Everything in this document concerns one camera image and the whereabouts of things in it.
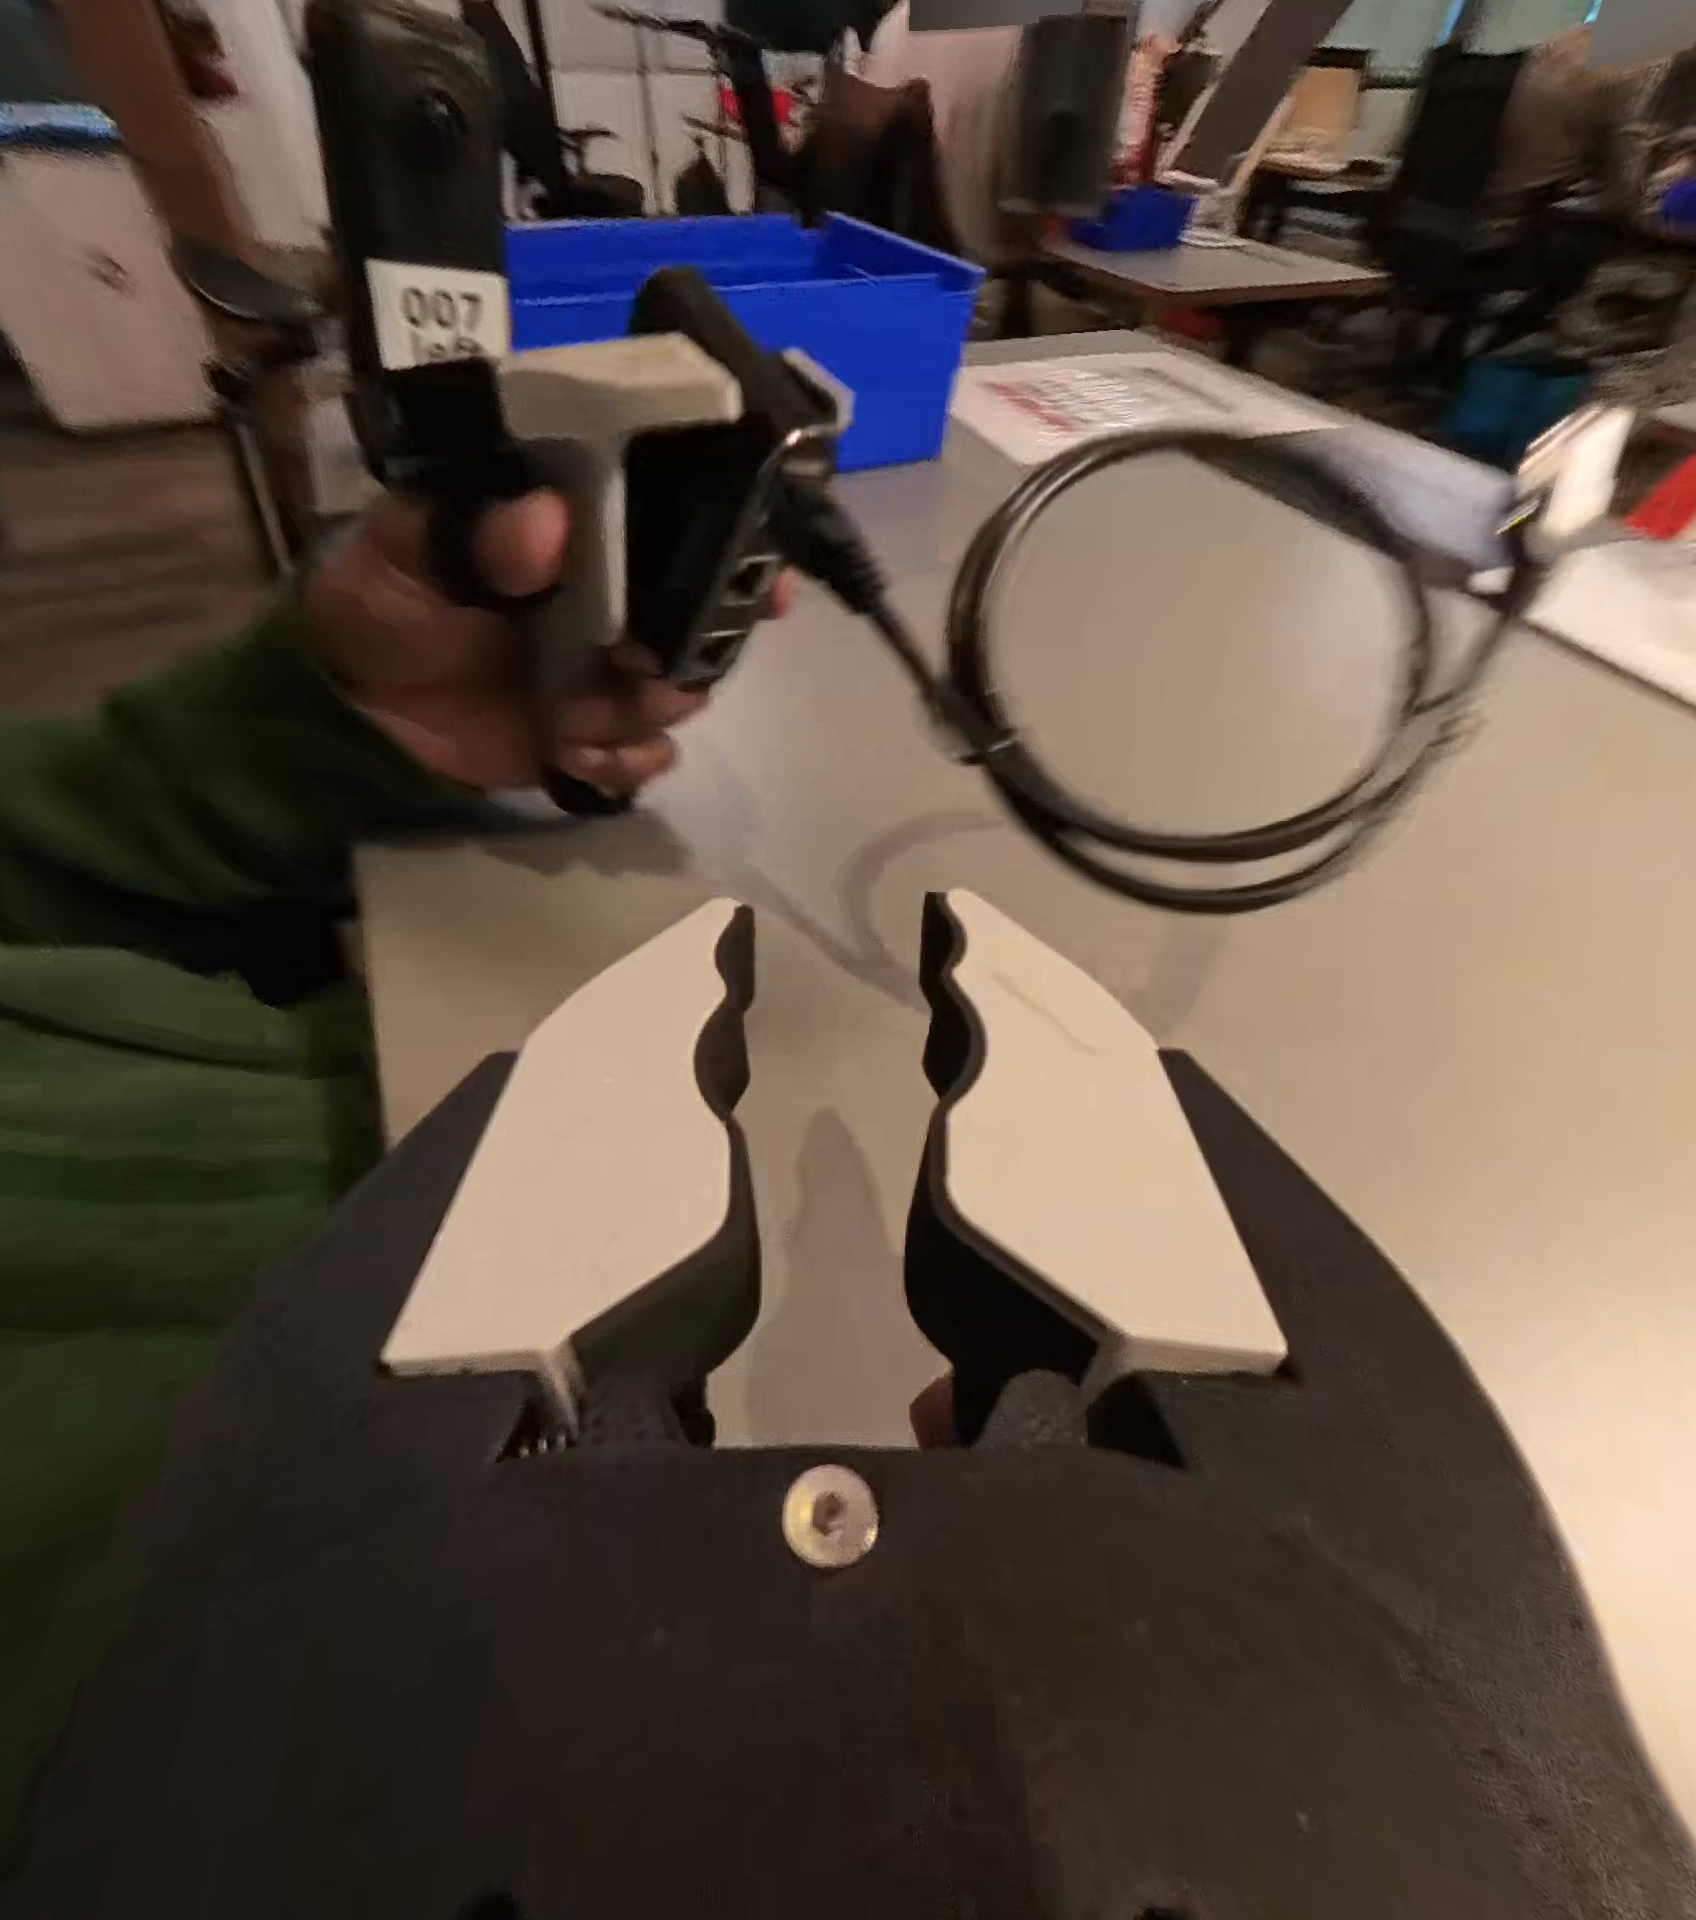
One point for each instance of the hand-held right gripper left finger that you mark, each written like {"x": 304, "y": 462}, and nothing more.
{"x": 579, "y": 1187}

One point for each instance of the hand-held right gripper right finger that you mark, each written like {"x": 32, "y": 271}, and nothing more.
{"x": 1105, "y": 1187}

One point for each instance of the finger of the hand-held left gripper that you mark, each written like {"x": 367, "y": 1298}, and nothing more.
{"x": 811, "y": 415}
{"x": 624, "y": 384}

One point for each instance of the blue plastic bin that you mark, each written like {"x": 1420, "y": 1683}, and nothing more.
{"x": 848, "y": 316}

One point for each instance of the black ethernet adapter hub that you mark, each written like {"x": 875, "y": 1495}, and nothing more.
{"x": 714, "y": 540}

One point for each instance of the person's left forearm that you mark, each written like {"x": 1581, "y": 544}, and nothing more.
{"x": 99, "y": 781}

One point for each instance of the person's left hand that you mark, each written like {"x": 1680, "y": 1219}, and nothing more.
{"x": 445, "y": 676}

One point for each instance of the black stool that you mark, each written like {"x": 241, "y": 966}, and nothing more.
{"x": 248, "y": 300}

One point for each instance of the small blue bin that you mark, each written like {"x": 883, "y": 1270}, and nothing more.
{"x": 1135, "y": 216}

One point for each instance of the wooden work table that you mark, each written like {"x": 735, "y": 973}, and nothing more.
{"x": 1208, "y": 277}

